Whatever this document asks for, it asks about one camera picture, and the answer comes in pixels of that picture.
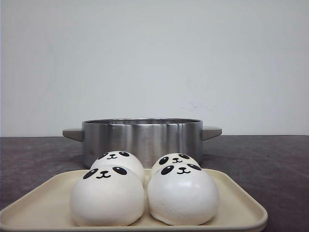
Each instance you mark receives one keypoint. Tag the cream panda bun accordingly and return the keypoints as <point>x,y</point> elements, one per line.
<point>172,158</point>

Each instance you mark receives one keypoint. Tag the beige rectangular tray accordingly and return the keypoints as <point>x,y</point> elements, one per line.
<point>46,209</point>

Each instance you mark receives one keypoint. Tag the stainless steel steamer pot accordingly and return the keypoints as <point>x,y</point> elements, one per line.
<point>146,138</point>

